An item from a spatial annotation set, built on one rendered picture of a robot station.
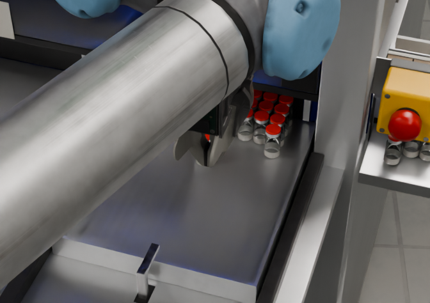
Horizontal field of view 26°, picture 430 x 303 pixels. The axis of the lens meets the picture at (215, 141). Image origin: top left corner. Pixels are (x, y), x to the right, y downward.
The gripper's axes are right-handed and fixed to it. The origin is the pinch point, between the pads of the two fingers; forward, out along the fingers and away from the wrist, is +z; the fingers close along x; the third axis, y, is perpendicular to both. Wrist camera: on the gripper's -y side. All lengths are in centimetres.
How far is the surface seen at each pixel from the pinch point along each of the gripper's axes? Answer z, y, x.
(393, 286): 109, -82, 21
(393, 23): 21, -61, 13
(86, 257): 20.5, 1.2, -15.2
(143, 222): 21.1, -6.9, -10.8
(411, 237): 109, -99, 23
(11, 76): 21, -30, -40
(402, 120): 8.1, -20.8, 18.3
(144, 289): 19.6, 4.5, -6.4
